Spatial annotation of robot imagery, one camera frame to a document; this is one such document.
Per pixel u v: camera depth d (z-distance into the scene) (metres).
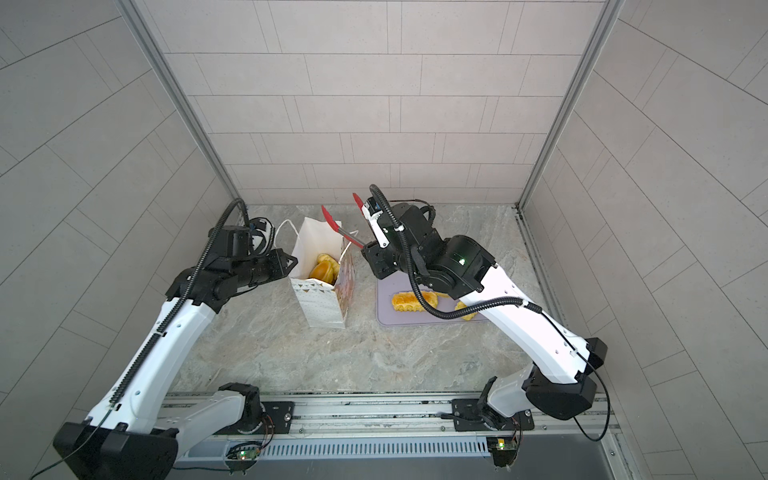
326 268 0.84
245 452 0.64
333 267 0.86
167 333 0.43
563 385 0.39
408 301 0.87
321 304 0.75
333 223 0.63
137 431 0.37
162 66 0.79
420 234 0.42
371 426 0.71
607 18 0.72
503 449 0.68
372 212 0.51
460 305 0.38
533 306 0.38
